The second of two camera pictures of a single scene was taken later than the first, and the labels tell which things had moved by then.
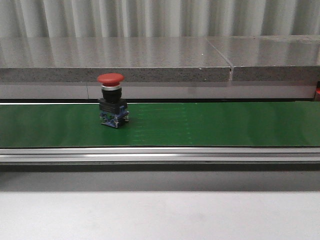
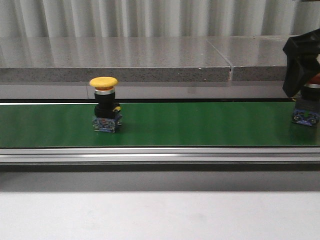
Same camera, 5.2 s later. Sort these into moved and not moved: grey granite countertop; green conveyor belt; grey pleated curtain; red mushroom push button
Moved: red mushroom push button
Not moved: green conveyor belt; grey granite countertop; grey pleated curtain
